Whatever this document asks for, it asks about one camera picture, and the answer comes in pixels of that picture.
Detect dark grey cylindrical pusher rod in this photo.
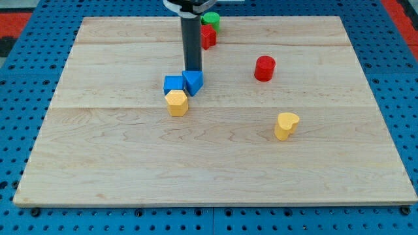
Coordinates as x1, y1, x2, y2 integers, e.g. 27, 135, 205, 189
180, 16, 202, 71

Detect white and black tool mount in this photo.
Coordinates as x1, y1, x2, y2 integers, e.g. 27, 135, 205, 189
163, 0, 217, 18

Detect yellow hexagon block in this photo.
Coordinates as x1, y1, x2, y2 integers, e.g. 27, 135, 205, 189
165, 89, 189, 117

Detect yellow heart block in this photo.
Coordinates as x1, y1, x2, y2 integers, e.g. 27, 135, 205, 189
274, 112, 300, 141

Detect red angular block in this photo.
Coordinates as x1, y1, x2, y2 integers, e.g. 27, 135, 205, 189
201, 24, 217, 50

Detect green cylinder block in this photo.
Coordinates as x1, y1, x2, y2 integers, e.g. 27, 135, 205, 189
201, 12, 221, 33

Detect blue triangle block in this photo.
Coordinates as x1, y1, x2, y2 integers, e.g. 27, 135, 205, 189
182, 70, 204, 97

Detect blue cube block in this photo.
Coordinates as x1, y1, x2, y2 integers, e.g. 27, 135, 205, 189
163, 75, 185, 95

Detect red cylinder block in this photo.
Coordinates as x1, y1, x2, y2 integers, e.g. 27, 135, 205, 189
254, 55, 276, 82

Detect light wooden board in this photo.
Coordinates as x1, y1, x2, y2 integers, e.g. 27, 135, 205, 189
13, 16, 417, 208

